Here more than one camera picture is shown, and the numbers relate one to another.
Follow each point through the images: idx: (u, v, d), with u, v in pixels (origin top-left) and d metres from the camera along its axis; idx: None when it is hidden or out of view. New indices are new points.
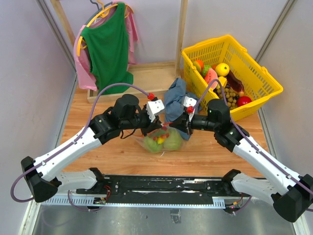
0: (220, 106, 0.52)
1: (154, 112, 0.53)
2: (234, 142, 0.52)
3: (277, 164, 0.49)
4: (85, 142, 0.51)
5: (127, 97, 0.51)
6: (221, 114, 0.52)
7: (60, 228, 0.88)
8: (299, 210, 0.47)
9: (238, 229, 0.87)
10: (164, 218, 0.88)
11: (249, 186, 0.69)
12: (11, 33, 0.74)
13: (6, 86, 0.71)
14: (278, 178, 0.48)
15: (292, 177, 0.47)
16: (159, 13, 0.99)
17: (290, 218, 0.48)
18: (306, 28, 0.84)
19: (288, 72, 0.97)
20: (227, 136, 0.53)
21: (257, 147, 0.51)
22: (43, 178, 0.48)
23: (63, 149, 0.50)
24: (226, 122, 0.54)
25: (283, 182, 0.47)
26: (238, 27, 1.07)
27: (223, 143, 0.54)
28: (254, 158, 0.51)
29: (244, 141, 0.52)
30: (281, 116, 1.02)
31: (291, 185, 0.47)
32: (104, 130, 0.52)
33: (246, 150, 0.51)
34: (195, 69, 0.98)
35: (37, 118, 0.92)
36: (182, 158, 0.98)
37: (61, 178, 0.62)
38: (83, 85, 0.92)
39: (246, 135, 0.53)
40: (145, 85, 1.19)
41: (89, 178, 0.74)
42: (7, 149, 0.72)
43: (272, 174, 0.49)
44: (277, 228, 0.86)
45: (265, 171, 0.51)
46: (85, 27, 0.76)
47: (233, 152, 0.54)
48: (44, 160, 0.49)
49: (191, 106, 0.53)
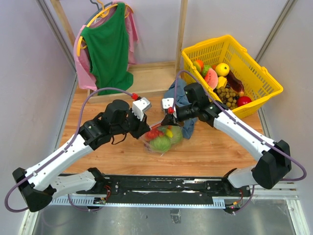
0: (193, 85, 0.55)
1: (143, 109, 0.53)
2: (213, 115, 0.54)
3: (253, 131, 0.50)
4: (76, 149, 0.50)
5: (117, 102, 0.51)
6: (195, 92, 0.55)
7: (60, 228, 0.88)
8: (274, 176, 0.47)
9: (237, 229, 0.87)
10: (164, 218, 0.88)
11: (238, 174, 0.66)
12: (11, 34, 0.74)
13: (6, 87, 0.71)
14: (253, 145, 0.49)
15: (266, 143, 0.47)
16: (160, 13, 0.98)
17: (267, 184, 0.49)
18: (306, 28, 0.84)
19: (287, 72, 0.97)
20: (207, 111, 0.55)
21: (234, 118, 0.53)
22: (35, 188, 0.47)
23: (54, 158, 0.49)
24: (204, 101, 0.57)
25: (258, 148, 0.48)
26: (238, 27, 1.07)
27: (205, 119, 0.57)
28: (232, 129, 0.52)
29: (223, 115, 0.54)
30: (282, 116, 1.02)
31: (265, 150, 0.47)
32: (95, 136, 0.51)
33: (225, 122, 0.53)
34: (195, 69, 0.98)
35: (37, 118, 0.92)
36: (182, 158, 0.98)
37: (55, 185, 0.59)
38: (83, 85, 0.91)
39: (224, 109, 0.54)
40: (145, 85, 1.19)
41: (87, 179, 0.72)
42: (7, 149, 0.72)
43: (248, 141, 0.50)
44: (277, 228, 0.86)
45: (242, 140, 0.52)
46: (85, 27, 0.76)
47: (214, 126, 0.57)
48: (35, 170, 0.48)
49: (171, 107, 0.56)
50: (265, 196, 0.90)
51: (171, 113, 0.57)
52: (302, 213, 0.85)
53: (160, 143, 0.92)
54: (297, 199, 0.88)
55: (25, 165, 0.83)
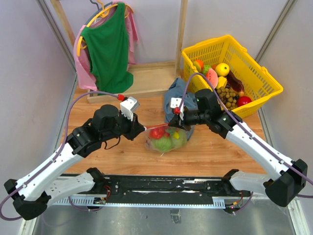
0: (206, 93, 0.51)
1: (130, 109, 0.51)
2: (227, 128, 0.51)
3: (270, 149, 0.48)
4: (64, 159, 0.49)
5: (105, 107, 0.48)
6: (209, 101, 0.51)
7: (59, 228, 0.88)
8: (290, 195, 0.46)
9: (237, 229, 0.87)
10: (164, 218, 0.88)
11: (244, 180, 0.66)
12: (11, 34, 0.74)
13: (6, 88, 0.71)
14: (270, 164, 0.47)
15: (285, 162, 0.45)
16: (160, 12, 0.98)
17: (281, 202, 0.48)
18: (305, 28, 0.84)
19: (287, 72, 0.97)
20: (220, 122, 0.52)
21: (250, 133, 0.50)
22: (27, 199, 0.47)
23: (42, 170, 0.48)
24: (216, 109, 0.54)
25: (277, 168, 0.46)
26: (238, 27, 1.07)
27: (216, 130, 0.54)
28: (247, 145, 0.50)
29: (237, 128, 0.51)
30: (282, 117, 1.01)
31: (283, 171, 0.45)
32: (83, 144, 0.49)
33: (239, 136, 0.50)
34: (195, 69, 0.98)
35: (37, 118, 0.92)
36: (182, 158, 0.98)
37: (50, 192, 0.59)
38: (83, 85, 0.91)
39: (239, 121, 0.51)
40: (145, 85, 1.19)
41: (86, 181, 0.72)
42: (7, 149, 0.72)
43: (265, 160, 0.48)
44: (277, 228, 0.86)
45: (257, 156, 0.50)
46: (85, 27, 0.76)
47: (227, 138, 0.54)
48: (25, 182, 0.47)
49: (177, 106, 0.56)
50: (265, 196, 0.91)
51: (178, 113, 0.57)
52: (303, 214, 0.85)
53: (161, 143, 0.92)
54: (297, 199, 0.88)
55: (25, 165, 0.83)
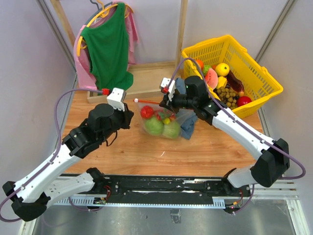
0: (196, 81, 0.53)
1: (120, 99, 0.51)
2: (212, 114, 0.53)
3: (252, 130, 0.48)
4: (61, 161, 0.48)
5: (99, 107, 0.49)
6: (197, 88, 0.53)
7: (59, 228, 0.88)
8: (273, 174, 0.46)
9: (237, 229, 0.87)
10: (164, 218, 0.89)
11: (238, 173, 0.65)
12: (11, 34, 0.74)
13: (6, 88, 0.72)
14: (252, 144, 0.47)
15: (265, 141, 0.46)
16: (160, 13, 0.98)
17: (265, 182, 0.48)
18: (306, 28, 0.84)
19: (287, 72, 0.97)
20: (206, 109, 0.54)
21: (233, 117, 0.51)
22: (25, 201, 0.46)
23: (40, 172, 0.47)
24: (204, 97, 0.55)
25: (257, 147, 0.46)
26: (238, 27, 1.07)
27: (202, 117, 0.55)
28: (231, 129, 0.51)
29: (222, 113, 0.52)
30: (282, 116, 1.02)
31: (264, 149, 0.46)
32: (81, 145, 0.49)
33: (224, 120, 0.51)
34: (195, 69, 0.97)
35: (37, 118, 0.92)
36: (182, 158, 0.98)
37: (50, 193, 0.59)
38: (83, 85, 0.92)
39: (223, 107, 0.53)
40: (145, 85, 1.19)
41: (85, 182, 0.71)
42: (7, 149, 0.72)
43: (247, 140, 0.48)
44: (277, 228, 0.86)
45: (241, 139, 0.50)
46: (85, 27, 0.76)
47: (213, 124, 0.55)
48: (23, 184, 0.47)
49: (167, 86, 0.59)
50: (265, 196, 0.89)
51: (166, 92, 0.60)
52: (303, 214, 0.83)
53: (150, 122, 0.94)
54: (297, 199, 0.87)
55: (25, 165, 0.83)
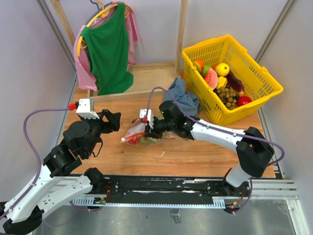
0: (168, 105, 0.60)
1: (89, 108, 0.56)
2: (189, 129, 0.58)
3: (223, 129, 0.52)
4: (44, 182, 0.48)
5: (73, 128, 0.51)
6: (170, 111, 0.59)
7: (59, 228, 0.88)
8: (259, 161, 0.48)
9: (236, 229, 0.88)
10: (164, 218, 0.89)
11: (233, 171, 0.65)
12: (11, 34, 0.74)
13: (6, 88, 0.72)
14: (228, 140, 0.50)
15: (236, 133, 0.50)
16: (159, 13, 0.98)
17: (258, 172, 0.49)
18: (306, 28, 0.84)
19: (287, 72, 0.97)
20: (183, 127, 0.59)
21: (206, 124, 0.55)
22: (14, 223, 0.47)
23: (24, 194, 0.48)
24: (180, 116, 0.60)
25: (232, 141, 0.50)
26: (238, 27, 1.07)
27: (183, 134, 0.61)
28: (208, 135, 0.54)
29: (197, 125, 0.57)
30: (282, 116, 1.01)
31: (238, 140, 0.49)
32: (60, 166, 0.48)
33: (199, 130, 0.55)
34: (195, 69, 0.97)
35: (37, 118, 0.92)
36: (182, 158, 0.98)
37: (43, 205, 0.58)
38: (83, 85, 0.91)
39: (197, 120, 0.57)
40: (145, 85, 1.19)
41: (82, 186, 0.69)
42: (7, 149, 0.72)
43: (222, 139, 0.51)
44: (276, 227, 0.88)
45: (219, 141, 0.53)
46: (85, 27, 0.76)
47: (196, 138, 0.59)
48: (10, 206, 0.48)
49: (145, 116, 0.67)
50: (266, 196, 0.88)
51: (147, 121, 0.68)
52: (303, 214, 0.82)
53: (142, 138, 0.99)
54: (297, 199, 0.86)
55: (25, 165, 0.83)
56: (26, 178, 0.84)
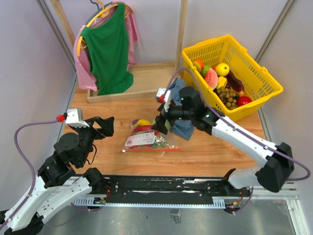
0: (190, 92, 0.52)
1: (78, 119, 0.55)
2: (211, 124, 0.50)
3: (253, 137, 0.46)
4: (38, 193, 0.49)
5: (63, 138, 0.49)
6: (192, 99, 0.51)
7: (60, 228, 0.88)
8: (280, 178, 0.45)
9: (237, 229, 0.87)
10: (164, 218, 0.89)
11: (240, 176, 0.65)
12: (11, 34, 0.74)
13: (6, 88, 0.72)
14: (256, 151, 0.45)
15: (269, 147, 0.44)
16: (159, 13, 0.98)
17: (275, 188, 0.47)
18: (306, 28, 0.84)
19: (287, 72, 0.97)
20: (204, 119, 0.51)
21: (233, 125, 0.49)
22: (15, 230, 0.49)
23: (22, 204, 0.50)
24: (200, 107, 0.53)
25: (262, 153, 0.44)
26: (238, 27, 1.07)
27: (201, 128, 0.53)
28: (230, 137, 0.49)
29: (221, 122, 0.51)
30: (282, 116, 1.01)
31: (269, 155, 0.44)
32: (52, 178, 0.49)
33: (224, 130, 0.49)
34: (195, 69, 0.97)
35: (37, 118, 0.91)
36: (182, 158, 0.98)
37: (42, 211, 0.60)
38: (83, 85, 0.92)
39: (221, 116, 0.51)
40: (145, 85, 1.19)
41: (80, 188, 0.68)
42: (8, 150, 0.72)
43: (250, 148, 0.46)
44: (276, 228, 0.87)
45: (244, 147, 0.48)
46: (85, 27, 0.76)
47: (213, 134, 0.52)
48: (10, 215, 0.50)
49: (163, 96, 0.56)
50: (265, 196, 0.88)
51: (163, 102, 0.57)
52: (303, 214, 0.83)
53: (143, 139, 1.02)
54: (297, 199, 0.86)
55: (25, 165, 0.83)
56: (26, 179, 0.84)
